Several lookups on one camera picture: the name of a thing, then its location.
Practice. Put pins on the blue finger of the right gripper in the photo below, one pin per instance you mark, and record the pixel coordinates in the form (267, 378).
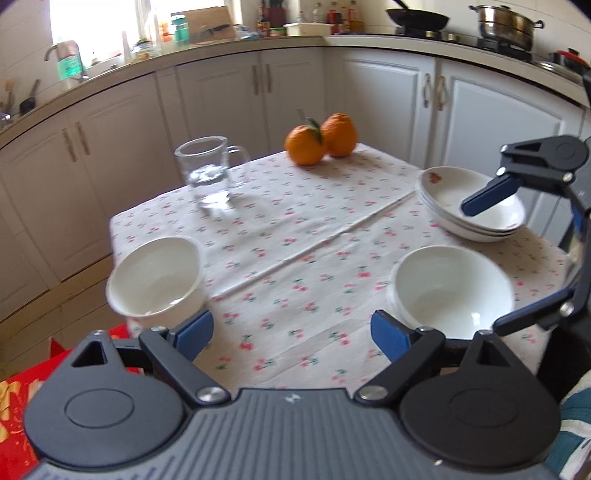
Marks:
(546, 313)
(497, 190)

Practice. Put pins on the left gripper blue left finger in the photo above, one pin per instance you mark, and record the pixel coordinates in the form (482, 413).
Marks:
(171, 353)

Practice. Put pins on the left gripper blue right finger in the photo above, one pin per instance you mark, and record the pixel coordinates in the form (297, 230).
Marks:
(414, 356)

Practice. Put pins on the white floral bowl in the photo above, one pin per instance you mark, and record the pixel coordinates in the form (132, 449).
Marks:
(452, 289)
(395, 310)
(160, 283)

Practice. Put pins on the white kitchen cabinets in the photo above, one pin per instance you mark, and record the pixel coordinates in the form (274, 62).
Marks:
(105, 146)

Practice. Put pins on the cherry print tablecloth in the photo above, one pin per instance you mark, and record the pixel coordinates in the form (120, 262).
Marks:
(296, 265)

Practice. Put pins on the steel pot on stove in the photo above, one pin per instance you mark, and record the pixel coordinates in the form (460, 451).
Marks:
(505, 25)

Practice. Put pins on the bumpy orange without leaf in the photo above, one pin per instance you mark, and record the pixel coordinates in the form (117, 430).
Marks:
(340, 135)

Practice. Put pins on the glass mug with water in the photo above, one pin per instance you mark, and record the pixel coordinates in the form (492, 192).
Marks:
(204, 164)

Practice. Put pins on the black wok on stove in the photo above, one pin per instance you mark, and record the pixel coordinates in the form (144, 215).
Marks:
(417, 19)

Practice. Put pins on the orange with green leaf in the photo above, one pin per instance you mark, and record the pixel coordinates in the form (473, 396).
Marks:
(305, 144)

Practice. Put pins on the red printed cardboard box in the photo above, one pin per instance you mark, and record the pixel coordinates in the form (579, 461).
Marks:
(17, 455)

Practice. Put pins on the knife block with knives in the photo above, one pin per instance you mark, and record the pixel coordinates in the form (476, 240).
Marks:
(275, 13)

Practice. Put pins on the wooden cutting board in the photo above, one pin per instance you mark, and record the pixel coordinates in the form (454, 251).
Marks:
(208, 24)

